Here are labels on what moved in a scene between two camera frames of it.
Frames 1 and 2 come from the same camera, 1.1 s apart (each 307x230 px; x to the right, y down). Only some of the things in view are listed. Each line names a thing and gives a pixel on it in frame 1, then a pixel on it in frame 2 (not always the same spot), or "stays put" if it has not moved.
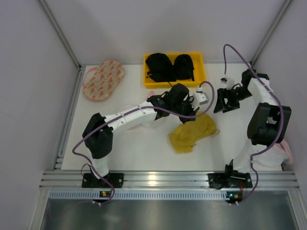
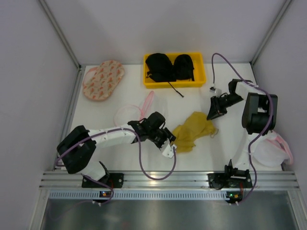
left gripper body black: x=188 y=111 → x=165 y=137
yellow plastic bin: x=198 y=73 stays put
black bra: x=160 y=69 stays put
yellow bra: x=184 y=137 stays put
